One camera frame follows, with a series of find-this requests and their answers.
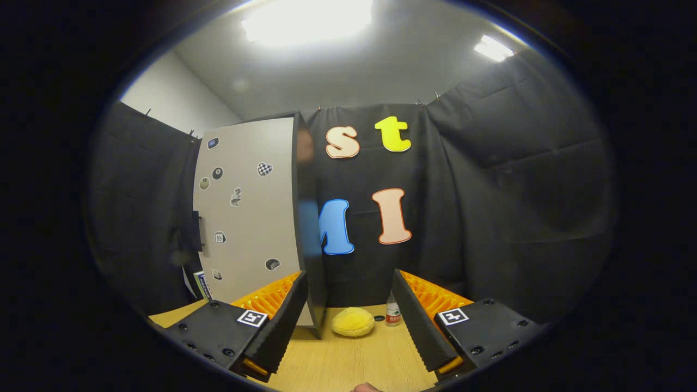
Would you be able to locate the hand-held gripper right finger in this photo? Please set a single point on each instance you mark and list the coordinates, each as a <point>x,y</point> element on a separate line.
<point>416,326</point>

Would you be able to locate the blue spine book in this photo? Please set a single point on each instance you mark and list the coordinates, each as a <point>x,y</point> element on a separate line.
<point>202,283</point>

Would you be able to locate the black backdrop cloth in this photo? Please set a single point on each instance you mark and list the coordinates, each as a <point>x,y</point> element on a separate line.
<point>517,218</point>

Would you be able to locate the narrow ceiling light panel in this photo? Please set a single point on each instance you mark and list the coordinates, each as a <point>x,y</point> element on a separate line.
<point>493,48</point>

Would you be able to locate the small bottle red label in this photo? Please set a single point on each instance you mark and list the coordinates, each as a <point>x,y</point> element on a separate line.
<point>393,316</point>

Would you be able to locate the large ceiling light panel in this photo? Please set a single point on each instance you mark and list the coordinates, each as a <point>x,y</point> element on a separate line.
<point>305,22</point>

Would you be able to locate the green spine book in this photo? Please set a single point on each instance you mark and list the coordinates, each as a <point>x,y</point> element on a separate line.
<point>189,283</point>

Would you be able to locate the dark grey shoe cabinet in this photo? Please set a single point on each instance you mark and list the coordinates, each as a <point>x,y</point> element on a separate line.
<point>310,261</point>

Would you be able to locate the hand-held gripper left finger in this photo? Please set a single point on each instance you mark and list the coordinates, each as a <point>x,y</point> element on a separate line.
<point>284,321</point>

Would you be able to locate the yellow plush toy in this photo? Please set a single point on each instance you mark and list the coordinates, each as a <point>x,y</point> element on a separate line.
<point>353,322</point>

